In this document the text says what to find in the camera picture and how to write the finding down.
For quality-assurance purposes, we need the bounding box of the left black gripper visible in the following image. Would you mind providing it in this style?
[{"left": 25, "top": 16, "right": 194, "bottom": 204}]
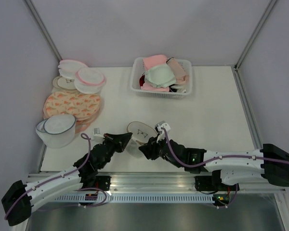
[{"left": 99, "top": 132, "right": 133, "bottom": 168}]

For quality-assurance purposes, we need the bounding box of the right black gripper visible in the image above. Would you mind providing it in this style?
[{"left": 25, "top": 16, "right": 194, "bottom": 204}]
[{"left": 138, "top": 133, "right": 168, "bottom": 161}]

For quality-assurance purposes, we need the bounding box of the beige trimmed mesh laundry bag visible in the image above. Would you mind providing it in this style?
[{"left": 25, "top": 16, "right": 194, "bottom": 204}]
[{"left": 126, "top": 121, "right": 157, "bottom": 158}]

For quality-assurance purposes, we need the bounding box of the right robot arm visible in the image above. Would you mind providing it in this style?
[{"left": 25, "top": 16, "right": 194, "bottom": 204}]
[{"left": 139, "top": 137, "right": 289, "bottom": 190}]

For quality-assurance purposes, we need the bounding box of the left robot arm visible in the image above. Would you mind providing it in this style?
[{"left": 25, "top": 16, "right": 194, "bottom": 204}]
[{"left": 1, "top": 132, "right": 132, "bottom": 226}]

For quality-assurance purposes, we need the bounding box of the carrot print laundry bag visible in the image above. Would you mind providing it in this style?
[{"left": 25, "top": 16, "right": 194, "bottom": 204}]
[{"left": 43, "top": 91, "right": 101, "bottom": 121}]

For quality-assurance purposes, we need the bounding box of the pink trimmed mesh laundry bag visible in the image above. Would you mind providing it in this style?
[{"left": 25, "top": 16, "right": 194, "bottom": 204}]
[{"left": 74, "top": 67, "right": 106, "bottom": 94}]

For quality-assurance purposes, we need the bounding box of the beige flat laundry bag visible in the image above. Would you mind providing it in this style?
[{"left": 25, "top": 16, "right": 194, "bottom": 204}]
[{"left": 53, "top": 76, "right": 76, "bottom": 90}]

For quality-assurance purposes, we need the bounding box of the pink trimmed bag at back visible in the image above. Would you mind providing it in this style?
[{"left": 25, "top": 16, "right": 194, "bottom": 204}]
[{"left": 58, "top": 59, "right": 88, "bottom": 79}]

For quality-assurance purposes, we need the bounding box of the white plastic basket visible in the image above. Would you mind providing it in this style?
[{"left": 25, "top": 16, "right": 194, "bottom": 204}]
[{"left": 130, "top": 57, "right": 193, "bottom": 99}]

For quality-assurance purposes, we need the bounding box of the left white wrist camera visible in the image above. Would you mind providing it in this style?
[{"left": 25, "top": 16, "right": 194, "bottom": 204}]
[{"left": 92, "top": 128, "right": 104, "bottom": 143}]

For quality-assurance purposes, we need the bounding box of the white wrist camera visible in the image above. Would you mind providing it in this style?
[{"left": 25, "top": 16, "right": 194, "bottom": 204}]
[
  {"left": 155, "top": 121, "right": 171, "bottom": 134},
  {"left": 92, "top": 128, "right": 104, "bottom": 143}
]

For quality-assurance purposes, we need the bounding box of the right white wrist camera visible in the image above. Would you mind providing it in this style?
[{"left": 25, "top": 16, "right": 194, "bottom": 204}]
[{"left": 155, "top": 121, "right": 171, "bottom": 134}]

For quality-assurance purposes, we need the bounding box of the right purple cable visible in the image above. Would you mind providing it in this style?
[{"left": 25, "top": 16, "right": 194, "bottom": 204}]
[{"left": 160, "top": 127, "right": 289, "bottom": 168}]

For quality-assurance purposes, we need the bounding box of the purple cable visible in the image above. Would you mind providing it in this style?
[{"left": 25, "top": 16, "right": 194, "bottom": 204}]
[
  {"left": 160, "top": 127, "right": 289, "bottom": 168},
  {"left": 3, "top": 133, "right": 92, "bottom": 221}
]

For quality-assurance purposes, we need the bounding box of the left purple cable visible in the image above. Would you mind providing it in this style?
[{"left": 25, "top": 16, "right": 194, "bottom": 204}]
[{"left": 3, "top": 133, "right": 92, "bottom": 221}]

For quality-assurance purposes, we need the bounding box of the aluminium mounting rail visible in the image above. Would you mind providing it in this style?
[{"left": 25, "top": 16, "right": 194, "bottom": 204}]
[{"left": 24, "top": 171, "right": 286, "bottom": 193}]

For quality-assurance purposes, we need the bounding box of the white slotted cable duct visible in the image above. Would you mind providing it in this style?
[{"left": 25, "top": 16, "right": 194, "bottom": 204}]
[{"left": 55, "top": 193, "right": 214, "bottom": 204}]

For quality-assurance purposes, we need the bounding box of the left aluminium frame post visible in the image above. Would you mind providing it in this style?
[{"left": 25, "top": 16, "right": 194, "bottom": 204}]
[{"left": 23, "top": 0, "right": 62, "bottom": 62}]

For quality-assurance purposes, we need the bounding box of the aluminium frame post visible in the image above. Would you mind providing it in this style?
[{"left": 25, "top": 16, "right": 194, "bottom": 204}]
[
  {"left": 23, "top": 0, "right": 62, "bottom": 62},
  {"left": 234, "top": 0, "right": 279, "bottom": 71}
]

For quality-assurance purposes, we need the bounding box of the right aluminium frame post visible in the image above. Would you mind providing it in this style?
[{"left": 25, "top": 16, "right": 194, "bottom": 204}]
[{"left": 234, "top": 0, "right": 279, "bottom": 71}]

